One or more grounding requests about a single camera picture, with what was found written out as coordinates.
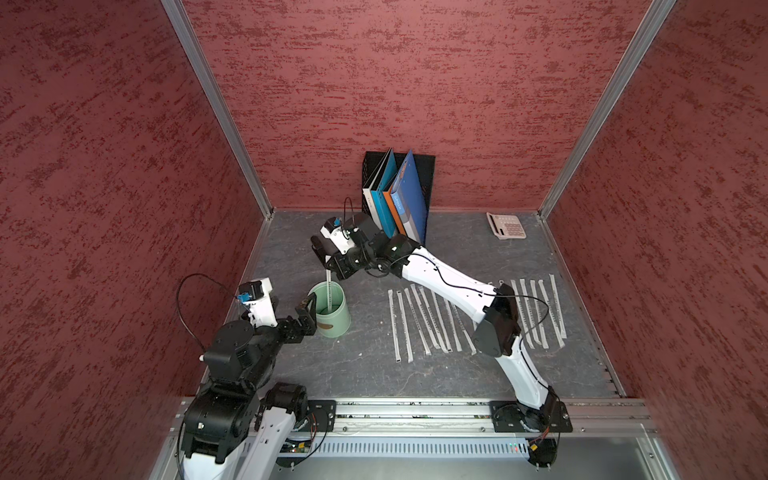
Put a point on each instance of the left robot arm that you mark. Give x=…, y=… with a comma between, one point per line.
x=229, y=431

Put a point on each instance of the fourteenth straw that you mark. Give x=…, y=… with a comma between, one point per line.
x=405, y=326

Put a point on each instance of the right aluminium corner post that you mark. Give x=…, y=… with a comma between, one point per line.
x=646, y=32

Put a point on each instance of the blue folder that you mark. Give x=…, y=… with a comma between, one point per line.
x=407, y=183

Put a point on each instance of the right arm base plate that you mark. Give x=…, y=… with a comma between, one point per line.
x=513, y=417

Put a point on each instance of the aluminium corner post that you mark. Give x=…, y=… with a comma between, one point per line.
x=646, y=32
x=184, y=31

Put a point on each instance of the teal book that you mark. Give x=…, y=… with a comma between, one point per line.
x=383, y=176

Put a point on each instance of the black stapler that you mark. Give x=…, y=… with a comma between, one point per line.
x=319, y=249

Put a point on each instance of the sixteenth straw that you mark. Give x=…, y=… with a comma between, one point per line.
x=422, y=311

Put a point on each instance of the eleventh straw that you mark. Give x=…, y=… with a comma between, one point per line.
x=542, y=339

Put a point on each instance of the left aluminium corner post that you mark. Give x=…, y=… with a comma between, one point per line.
x=184, y=31

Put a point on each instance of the fifteenth straw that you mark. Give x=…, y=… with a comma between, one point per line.
x=393, y=322

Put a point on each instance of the green cup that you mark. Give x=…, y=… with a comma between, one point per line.
x=332, y=311

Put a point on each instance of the seventeenth straw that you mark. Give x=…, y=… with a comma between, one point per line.
x=329, y=292

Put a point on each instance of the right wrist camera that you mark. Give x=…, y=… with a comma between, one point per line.
x=334, y=232

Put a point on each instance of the thirteenth straw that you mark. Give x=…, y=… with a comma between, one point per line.
x=418, y=325

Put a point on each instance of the black file organizer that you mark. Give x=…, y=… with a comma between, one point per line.
x=425, y=165

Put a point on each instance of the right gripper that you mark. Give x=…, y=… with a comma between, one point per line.
x=342, y=262

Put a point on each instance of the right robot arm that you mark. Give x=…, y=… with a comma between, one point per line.
x=492, y=309

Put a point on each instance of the aluminium front rail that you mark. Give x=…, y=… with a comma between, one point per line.
x=470, y=417

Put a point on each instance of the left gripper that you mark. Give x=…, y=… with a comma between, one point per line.
x=306, y=320

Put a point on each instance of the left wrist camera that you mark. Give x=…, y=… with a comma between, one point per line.
x=255, y=297

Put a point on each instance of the twelfth straw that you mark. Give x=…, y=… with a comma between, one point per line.
x=558, y=306

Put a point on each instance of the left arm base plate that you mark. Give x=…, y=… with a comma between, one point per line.
x=321, y=416

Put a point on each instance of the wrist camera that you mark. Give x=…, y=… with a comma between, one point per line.
x=255, y=297
x=334, y=232

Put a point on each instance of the orange book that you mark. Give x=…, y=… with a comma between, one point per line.
x=399, y=211

